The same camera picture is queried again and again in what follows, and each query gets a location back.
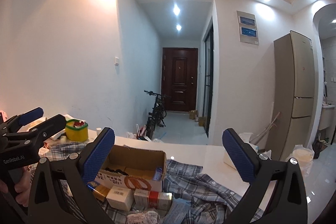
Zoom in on gold cigarette pack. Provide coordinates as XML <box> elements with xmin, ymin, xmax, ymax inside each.
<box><xmin>92</xmin><ymin>185</ymin><xmax>110</xmax><ymax>202</ymax></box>

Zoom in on dark blue cigarette box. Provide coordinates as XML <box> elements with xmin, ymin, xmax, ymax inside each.
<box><xmin>152</xmin><ymin>167</ymin><xmax>163</xmax><ymax>181</ymax></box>

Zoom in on person left hand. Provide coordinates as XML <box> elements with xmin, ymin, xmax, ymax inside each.
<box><xmin>14</xmin><ymin>166</ymin><xmax>31</xmax><ymax>207</ymax></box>

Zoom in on yellow green-rimmed container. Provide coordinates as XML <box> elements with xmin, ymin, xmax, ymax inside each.
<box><xmin>65</xmin><ymin>119</ymin><xmax>88</xmax><ymax>142</ymax></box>

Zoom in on cups in plastic bag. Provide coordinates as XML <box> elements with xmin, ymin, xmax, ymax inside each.
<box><xmin>286</xmin><ymin>144</ymin><xmax>315</xmax><ymax>179</ymax></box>

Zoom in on small white box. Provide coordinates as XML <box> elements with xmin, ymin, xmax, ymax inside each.
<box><xmin>106</xmin><ymin>186</ymin><xmax>134</xmax><ymax>211</ymax></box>

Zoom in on white pill bottle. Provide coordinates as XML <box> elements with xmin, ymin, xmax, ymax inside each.
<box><xmin>96</xmin><ymin>128</ymin><xmax>102</xmax><ymax>135</ymax></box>

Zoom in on white tissue pack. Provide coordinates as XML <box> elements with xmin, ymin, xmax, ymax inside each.
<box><xmin>223</xmin><ymin>132</ymin><xmax>259</xmax><ymax>169</ymax></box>

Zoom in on blue plaid shirt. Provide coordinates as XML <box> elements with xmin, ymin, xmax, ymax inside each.
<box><xmin>39</xmin><ymin>142</ymin><xmax>263</xmax><ymax>224</ymax></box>

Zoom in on beige refrigerator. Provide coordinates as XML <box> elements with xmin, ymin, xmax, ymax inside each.
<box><xmin>265</xmin><ymin>31</ymin><xmax>315</xmax><ymax>161</ymax></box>

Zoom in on white red cigarette pack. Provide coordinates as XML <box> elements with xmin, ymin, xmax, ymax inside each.
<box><xmin>134</xmin><ymin>189</ymin><xmax>173</xmax><ymax>211</ymax></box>

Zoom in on brown cardboard box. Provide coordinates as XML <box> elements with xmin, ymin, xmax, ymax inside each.
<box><xmin>95</xmin><ymin>145</ymin><xmax>166</xmax><ymax>192</ymax></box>

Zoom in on crinkly plastic snack packet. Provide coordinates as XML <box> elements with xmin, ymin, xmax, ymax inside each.
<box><xmin>126</xmin><ymin>210</ymin><xmax>162</xmax><ymax>224</ymax></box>

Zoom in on light blue packet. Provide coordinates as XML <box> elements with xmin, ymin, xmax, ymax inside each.
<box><xmin>162</xmin><ymin>198</ymin><xmax>191</xmax><ymax>224</ymax></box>

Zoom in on cardboard boxes on floor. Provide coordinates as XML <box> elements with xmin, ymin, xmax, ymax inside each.
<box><xmin>189</xmin><ymin>110</ymin><xmax>207</xmax><ymax>127</ymax></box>

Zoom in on black bicycle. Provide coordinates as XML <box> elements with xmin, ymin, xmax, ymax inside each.
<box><xmin>144</xmin><ymin>90</ymin><xmax>170</xmax><ymax>139</ymax></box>

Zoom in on black framed glass door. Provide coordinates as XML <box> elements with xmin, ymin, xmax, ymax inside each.
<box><xmin>203</xmin><ymin>26</ymin><xmax>214</xmax><ymax>136</ymax></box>

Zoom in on dark red door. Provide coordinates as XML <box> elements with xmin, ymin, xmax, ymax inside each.
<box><xmin>161</xmin><ymin>48</ymin><xmax>198</xmax><ymax>112</ymax></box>

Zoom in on white light switch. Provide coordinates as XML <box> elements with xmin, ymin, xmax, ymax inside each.
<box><xmin>114</xmin><ymin>57</ymin><xmax>120</xmax><ymax>66</ymax></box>

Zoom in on wall electrical panel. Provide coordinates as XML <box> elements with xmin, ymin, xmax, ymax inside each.
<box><xmin>236</xmin><ymin>11</ymin><xmax>259</xmax><ymax>46</ymax></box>

